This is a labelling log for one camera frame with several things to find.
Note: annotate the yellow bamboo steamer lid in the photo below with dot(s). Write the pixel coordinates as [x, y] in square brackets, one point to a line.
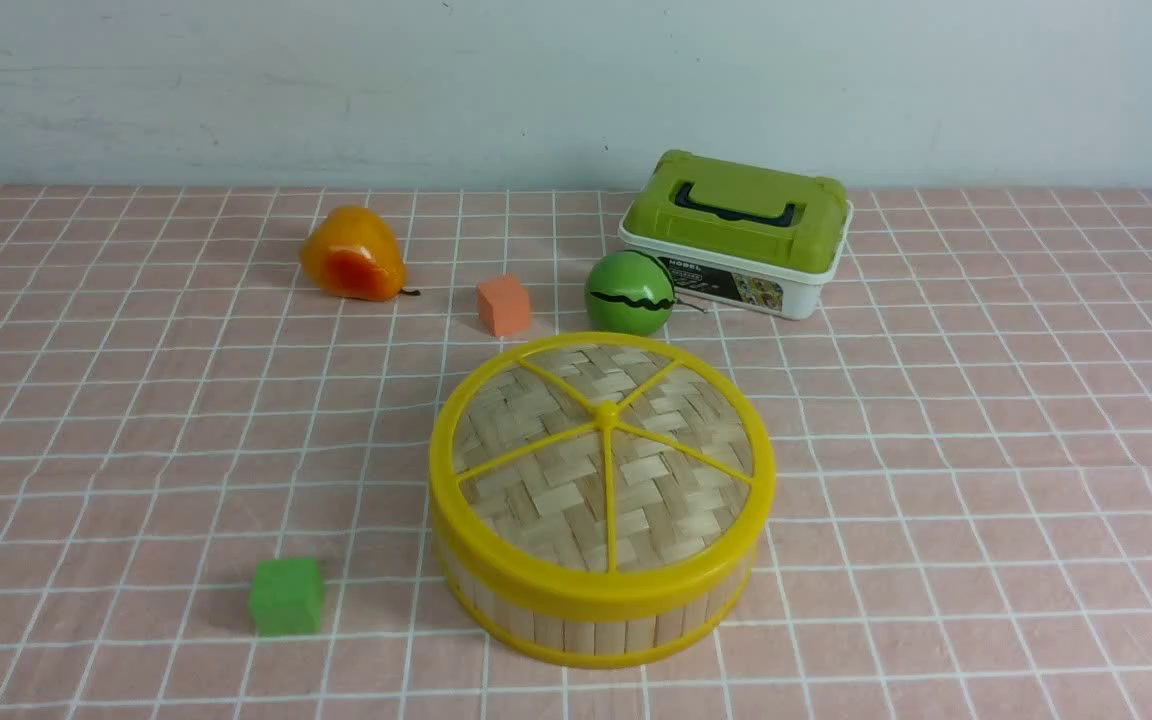
[599, 476]

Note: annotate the yellow bamboo steamer basket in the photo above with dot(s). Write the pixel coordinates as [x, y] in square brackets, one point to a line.
[643, 639]

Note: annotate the green toy watermelon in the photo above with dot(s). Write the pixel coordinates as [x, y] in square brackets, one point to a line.
[629, 292]

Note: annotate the orange foam cube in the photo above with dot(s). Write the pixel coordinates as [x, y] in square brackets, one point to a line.
[503, 305]

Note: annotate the green white plastic storage box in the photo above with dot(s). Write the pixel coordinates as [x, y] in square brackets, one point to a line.
[746, 236]

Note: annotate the orange toy pear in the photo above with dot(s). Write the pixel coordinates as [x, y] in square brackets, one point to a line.
[354, 254]

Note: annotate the green foam cube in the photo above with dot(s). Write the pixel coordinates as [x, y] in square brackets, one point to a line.
[287, 597]

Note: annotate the pink checkered tablecloth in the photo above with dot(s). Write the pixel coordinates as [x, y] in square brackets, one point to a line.
[962, 525]

